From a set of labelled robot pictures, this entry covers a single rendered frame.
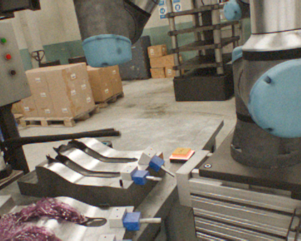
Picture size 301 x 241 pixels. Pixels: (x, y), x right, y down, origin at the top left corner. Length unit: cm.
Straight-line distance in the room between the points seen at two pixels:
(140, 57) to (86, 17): 756
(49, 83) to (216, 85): 269
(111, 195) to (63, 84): 404
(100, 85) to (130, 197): 483
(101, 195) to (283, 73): 71
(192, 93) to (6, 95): 388
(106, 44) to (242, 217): 46
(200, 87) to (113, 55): 464
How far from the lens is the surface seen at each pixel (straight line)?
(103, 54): 46
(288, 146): 63
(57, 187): 110
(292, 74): 43
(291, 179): 59
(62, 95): 498
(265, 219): 69
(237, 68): 60
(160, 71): 791
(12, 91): 169
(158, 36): 826
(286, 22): 45
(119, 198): 94
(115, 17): 47
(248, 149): 62
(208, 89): 503
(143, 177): 92
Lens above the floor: 133
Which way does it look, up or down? 17 degrees down
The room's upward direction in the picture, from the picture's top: 10 degrees counter-clockwise
